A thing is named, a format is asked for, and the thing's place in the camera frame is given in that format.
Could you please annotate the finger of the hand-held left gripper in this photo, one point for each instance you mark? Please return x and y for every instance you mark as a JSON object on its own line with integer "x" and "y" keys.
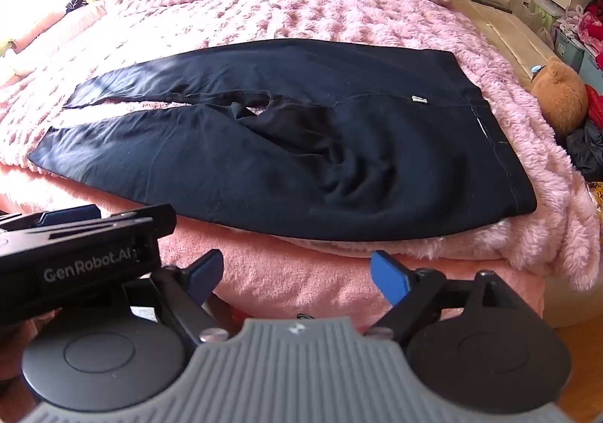
{"x": 136, "y": 218}

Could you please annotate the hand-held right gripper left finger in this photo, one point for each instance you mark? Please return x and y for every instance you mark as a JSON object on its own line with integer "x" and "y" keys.
{"x": 207, "y": 270}

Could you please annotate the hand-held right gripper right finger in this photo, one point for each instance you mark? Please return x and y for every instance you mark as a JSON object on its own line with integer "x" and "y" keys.
{"x": 388, "y": 276}

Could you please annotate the black pants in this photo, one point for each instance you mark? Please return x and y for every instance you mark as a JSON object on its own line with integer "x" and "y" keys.
{"x": 329, "y": 150}

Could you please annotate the pink terry bed sheet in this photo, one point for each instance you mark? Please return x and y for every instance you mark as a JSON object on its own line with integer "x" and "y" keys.
{"x": 292, "y": 277}

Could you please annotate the black clothing heap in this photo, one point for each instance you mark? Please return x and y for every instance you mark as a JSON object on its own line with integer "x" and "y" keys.
{"x": 586, "y": 150}

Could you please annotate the brown teddy bear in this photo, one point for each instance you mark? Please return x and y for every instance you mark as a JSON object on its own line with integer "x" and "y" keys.
{"x": 560, "y": 93}

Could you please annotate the red cloth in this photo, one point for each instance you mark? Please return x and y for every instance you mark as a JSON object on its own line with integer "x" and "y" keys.
{"x": 594, "y": 105}

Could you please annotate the beige mattress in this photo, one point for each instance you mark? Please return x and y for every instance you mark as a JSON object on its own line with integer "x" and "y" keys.
{"x": 499, "y": 32}

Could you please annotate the pink fluffy blanket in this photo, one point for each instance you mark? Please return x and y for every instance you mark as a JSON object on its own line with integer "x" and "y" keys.
{"x": 329, "y": 13}

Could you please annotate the teal storage box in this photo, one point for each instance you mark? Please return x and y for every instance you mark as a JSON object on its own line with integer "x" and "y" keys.
{"x": 571, "y": 48}

